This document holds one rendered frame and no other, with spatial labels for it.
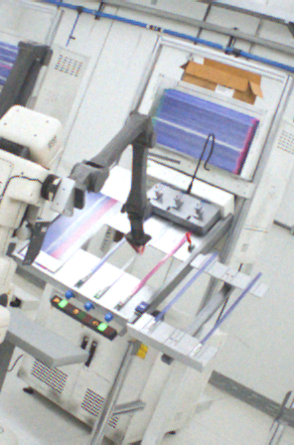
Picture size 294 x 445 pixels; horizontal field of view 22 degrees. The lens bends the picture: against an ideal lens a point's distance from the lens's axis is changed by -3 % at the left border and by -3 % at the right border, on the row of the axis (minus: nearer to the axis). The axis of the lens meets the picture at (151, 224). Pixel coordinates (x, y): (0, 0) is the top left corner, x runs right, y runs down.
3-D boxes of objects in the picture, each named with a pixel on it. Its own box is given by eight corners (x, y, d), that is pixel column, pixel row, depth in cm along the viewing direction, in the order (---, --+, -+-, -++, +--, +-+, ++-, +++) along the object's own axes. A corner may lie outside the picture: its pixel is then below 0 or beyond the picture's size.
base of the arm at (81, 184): (52, 177, 247) (82, 190, 243) (65, 164, 252) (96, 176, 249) (52, 198, 253) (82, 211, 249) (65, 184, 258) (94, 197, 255)
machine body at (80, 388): (116, 457, 339) (163, 341, 331) (12, 386, 375) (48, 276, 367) (184, 435, 395) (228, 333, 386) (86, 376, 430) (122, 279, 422)
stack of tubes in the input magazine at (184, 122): (235, 174, 335) (255, 117, 331) (144, 137, 361) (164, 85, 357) (247, 178, 345) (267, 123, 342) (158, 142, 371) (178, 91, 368)
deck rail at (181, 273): (133, 332, 307) (131, 323, 303) (129, 330, 308) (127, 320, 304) (234, 223, 343) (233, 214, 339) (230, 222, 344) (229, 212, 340)
